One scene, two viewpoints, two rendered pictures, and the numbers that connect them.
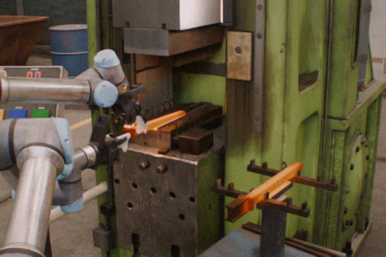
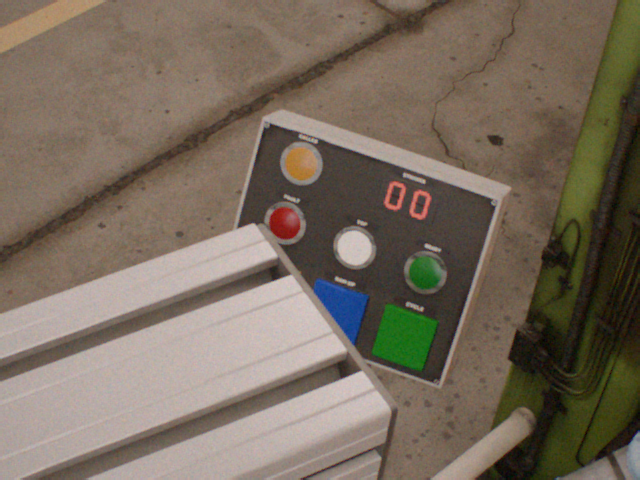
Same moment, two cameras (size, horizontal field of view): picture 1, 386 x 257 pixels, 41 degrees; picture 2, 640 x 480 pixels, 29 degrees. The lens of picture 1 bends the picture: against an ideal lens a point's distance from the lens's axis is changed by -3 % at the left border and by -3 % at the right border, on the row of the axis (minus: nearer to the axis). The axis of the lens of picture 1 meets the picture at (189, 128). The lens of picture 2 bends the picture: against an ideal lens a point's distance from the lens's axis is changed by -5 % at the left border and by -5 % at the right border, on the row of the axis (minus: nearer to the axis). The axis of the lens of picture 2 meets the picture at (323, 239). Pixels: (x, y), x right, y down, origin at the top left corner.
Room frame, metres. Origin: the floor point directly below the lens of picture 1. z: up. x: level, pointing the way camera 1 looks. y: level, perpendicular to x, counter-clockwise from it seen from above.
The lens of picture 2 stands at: (0.89, 0.48, 2.35)
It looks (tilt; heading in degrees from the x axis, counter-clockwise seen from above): 46 degrees down; 12
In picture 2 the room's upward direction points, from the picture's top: 7 degrees clockwise
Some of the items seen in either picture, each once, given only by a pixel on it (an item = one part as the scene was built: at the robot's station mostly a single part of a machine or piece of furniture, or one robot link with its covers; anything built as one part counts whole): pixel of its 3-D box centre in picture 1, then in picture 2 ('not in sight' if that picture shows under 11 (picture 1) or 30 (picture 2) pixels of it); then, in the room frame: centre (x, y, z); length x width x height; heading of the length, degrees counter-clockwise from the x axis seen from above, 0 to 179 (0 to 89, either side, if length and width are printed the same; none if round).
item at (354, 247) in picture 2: not in sight; (354, 247); (2.08, 0.69, 1.09); 0.05 x 0.03 x 0.04; 59
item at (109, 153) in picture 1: (100, 151); not in sight; (1.67, 0.30, 0.99); 0.12 x 0.08 x 0.09; 149
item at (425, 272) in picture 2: not in sight; (425, 272); (2.07, 0.59, 1.09); 0.05 x 0.03 x 0.04; 59
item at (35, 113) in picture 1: (40, 119); (405, 337); (2.03, 0.60, 1.01); 0.07 x 0.05 x 0.07; 84
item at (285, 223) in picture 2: not in sight; (285, 223); (2.09, 0.79, 1.09); 0.05 x 0.03 x 0.04; 59
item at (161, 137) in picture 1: (177, 122); not in sight; (2.13, 0.05, 0.96); 0.42 x 0.20 x 0.09; 149
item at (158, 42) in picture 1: (175, 35); not in sight; (2.13, 0.05, 1.32); 0.42 x 0.20 x 0.10; 149
